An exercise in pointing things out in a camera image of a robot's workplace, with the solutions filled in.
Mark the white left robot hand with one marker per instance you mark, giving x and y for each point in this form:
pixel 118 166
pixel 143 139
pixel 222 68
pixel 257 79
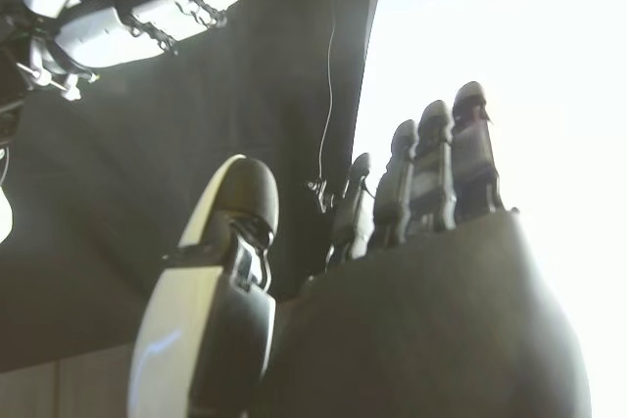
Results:
pixel 416 320

